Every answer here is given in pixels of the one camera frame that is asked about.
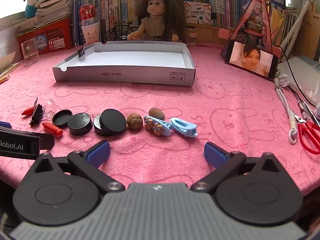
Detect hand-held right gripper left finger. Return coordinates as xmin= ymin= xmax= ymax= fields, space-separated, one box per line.
xmin=30 ymin=140 xmax=125 ymax=193

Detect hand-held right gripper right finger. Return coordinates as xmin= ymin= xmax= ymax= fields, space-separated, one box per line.
xmin=191 ymin=142 xmax=285 ymax=193

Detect red plastic cap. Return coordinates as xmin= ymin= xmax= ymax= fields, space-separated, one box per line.
xmin=42 ymin=122 xmax=64 ymax=137

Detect black shallow round dish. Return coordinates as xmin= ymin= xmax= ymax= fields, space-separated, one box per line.
xmin=52 ymin=109 xmax=73 ymax=128

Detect black clip with red handle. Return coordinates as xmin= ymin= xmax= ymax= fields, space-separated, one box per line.
xmin=21 ymin=97 xmax=45 ymax=126

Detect black round puck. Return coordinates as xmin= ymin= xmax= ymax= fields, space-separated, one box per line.
xmin=67 ymin=113 xmax=94 ymax=136

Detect black round lidded case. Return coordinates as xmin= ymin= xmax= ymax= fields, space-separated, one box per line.
xmin=94 ymin=108 xmax=127 ymax=137

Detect light blue claw hair clip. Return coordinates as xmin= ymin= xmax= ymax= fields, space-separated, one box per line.
xmin=170 ymin=117 xmax=199 ymax=138

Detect brown acorn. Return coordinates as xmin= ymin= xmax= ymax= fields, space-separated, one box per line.
xmin=148 ymin=107 xmax=166 ymax=122
xmin=126 ymin=112 xmax=144 ymax=131

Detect blue bear hair clip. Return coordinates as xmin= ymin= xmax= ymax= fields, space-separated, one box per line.
xmin=143 ymin=115 xmax=174 ymax=137

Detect white cardboard tray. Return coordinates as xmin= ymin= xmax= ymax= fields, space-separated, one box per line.
xmin=52 ymin=42 xmax=196 ymax=87

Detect pink printed towel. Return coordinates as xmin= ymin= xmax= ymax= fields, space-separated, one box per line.
xmin=0 ymin=41 xmax=320 ymax=198

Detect open notebook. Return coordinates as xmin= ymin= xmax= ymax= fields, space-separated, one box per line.
xmin=0 ymin=51 xmax=23 ymax=81

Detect clear glass mug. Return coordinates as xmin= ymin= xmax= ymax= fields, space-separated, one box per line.
xmin=21 ymin=37 xmax=40 ymax=67

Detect red scissors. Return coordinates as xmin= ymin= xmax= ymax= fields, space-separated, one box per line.
xmin=294 ymin=99 xmax=320 ymax=155

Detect black binder clip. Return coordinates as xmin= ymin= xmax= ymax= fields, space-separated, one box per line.
xmin=74 ymin=43 xmax=88 ymax=58

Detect large red plastic basket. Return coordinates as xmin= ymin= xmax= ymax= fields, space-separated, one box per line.
xmin=15 ymin=17 xmax=74 ymax=55

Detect black smartphone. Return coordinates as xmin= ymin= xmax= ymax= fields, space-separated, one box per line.
xmin=223 ymin=40 xmax=279 ymax=80

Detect white cat paper cup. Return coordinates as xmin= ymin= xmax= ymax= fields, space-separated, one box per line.
xmin=81 ymin=21 xmax=101 ymax=46

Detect white flat case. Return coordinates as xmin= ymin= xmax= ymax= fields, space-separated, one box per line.
xmin=277 ymin=56 xmax=320 ymax=106

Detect small jar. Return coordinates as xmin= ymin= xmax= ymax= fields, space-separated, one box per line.
xmin=186 ymin=28 xmax=197 ymax=47

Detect wooden drawer shelf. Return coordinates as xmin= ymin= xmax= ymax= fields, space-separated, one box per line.
xmin=187 ymin=23 xmax=241 ymax=47

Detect blue and white plush toy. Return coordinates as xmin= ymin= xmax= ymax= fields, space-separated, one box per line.
xmin=24 ymin=0 xmax=41 ymax=18

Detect black miniature bicycle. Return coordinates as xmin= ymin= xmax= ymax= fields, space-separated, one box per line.
xmin=104 ymin=20 xmax=137 ymax=42

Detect row of thin blue books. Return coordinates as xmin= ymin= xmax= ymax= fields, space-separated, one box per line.
xmin=73 ymin=0 xmax=102 ymax=46

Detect stack of worn books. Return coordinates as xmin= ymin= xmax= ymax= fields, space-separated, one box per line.
xmin=35 ymin=0 xmax=76 ymax=18

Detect red drink can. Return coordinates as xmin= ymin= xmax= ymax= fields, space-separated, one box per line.
xmin=79 ymin=4 xmax=97 ymax=27

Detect colourful printed box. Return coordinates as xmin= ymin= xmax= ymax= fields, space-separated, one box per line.
xmin=184 ymin=1 xmax=212 ymax=26

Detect row of thin picture books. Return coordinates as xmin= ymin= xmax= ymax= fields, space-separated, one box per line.
xmin=266 ymin=1 xmax=300 ymax=53

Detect row of blue-spined books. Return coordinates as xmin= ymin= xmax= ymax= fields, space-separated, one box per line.
xmin=207 ymin=0 xmax=253 ymax=30

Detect curly haired doll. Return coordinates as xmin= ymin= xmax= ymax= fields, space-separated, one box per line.
xmin=127 ymin=0 xmax=187 ymax=43

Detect row of upright books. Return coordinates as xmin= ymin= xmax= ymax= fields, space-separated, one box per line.
xmin=100 ymin=0 xmax=151 ymax=43

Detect white plastic pipe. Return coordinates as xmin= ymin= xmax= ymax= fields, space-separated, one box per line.
xmin=282 ymin=0 xmax=314 ymax=53

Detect white cable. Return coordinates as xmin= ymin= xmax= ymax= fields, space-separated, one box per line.
xmin=273 ymin=74 xmax=298 ymax=145

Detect black cable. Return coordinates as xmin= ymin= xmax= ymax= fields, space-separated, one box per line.
xmin=274 ymin=44 xmax=320 ymax=105

